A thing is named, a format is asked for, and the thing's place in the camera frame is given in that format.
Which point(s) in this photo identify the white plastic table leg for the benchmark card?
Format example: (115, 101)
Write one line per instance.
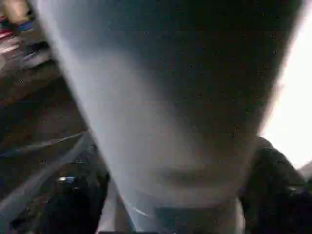
(170, 112)

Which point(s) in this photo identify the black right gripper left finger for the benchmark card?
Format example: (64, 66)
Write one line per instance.
(73, 200)

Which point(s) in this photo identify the white plastic table top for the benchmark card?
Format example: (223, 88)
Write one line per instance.
(292, 117)

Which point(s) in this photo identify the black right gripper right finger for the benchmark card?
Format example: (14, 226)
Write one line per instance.
(275, 195)

